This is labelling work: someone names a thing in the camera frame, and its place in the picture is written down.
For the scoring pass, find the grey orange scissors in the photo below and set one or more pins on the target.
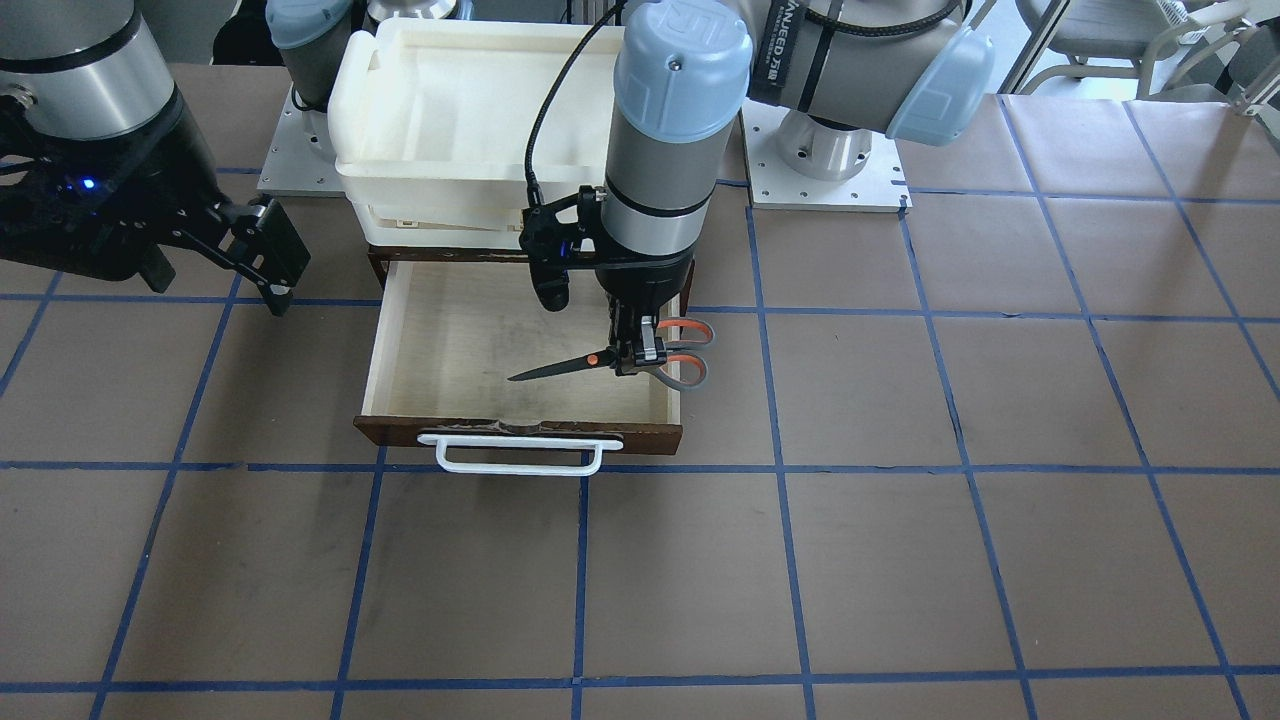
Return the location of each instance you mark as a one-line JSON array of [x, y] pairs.
[[651, 355]]

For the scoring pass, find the dark wooden drawer cabinet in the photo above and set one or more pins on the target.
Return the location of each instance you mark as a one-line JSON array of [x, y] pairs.
[[380, 258]]

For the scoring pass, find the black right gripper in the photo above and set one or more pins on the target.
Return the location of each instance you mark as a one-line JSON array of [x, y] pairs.
[[176, 150]]

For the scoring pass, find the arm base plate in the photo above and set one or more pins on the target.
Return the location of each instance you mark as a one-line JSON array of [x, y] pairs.
[[301, 157], [797, 163]]

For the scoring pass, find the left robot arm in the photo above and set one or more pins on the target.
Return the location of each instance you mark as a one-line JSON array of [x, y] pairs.
[[844, 74]]

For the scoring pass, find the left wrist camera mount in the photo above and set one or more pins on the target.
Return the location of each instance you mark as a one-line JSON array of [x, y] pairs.
[[552, 239]]

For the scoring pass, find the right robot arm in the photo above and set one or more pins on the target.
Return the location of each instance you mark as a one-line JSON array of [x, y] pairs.
[[89, 70]]

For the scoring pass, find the white plastic tray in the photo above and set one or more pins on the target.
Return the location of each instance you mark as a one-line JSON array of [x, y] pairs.
[[429, 121]]

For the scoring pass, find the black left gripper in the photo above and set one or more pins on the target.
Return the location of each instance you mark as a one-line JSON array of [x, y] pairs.
[[648, 281]]

